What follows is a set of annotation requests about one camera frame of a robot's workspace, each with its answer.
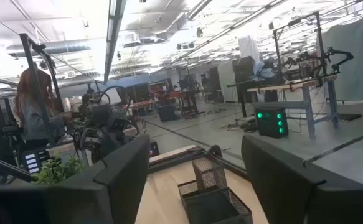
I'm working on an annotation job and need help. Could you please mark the black mesh desk organizer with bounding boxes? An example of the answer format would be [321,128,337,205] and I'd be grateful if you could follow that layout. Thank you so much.
[177,154,254,224]

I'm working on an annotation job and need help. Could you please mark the black gantry frame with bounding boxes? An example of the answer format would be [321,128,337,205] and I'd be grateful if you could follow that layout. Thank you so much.
[273,11,328,78]

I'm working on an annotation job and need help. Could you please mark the black computer tower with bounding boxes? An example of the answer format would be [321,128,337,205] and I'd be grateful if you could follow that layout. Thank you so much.
[255,106,290,139]

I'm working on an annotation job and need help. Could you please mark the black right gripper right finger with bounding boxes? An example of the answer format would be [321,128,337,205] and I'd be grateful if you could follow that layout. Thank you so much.
[241,134,363,224]

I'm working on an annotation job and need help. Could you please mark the black storage bin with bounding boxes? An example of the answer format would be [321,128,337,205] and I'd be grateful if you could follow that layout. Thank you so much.
[158,104,179,122]

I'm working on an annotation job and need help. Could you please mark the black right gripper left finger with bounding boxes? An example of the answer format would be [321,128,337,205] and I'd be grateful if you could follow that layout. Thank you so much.
[0,134,151,224]

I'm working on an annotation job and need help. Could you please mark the red work cart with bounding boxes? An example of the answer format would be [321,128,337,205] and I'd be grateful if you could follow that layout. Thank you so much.
[168,88,205,119]

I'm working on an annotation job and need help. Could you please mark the green potted plant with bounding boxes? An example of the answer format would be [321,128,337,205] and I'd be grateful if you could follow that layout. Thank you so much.
[31,154,87,185]

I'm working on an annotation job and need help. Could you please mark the grey fabric backdrop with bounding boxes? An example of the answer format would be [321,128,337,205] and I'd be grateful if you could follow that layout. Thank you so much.
[321,18,363,102]

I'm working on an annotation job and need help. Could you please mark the wooden workbench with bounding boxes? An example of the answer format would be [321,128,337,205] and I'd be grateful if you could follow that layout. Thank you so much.
[246,73,341,139]

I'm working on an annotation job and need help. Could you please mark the person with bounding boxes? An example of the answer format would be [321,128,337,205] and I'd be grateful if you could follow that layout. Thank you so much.
[12,67,75,147]

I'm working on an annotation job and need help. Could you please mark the black box white labels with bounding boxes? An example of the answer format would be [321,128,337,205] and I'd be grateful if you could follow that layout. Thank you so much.
[21,149,50,174]

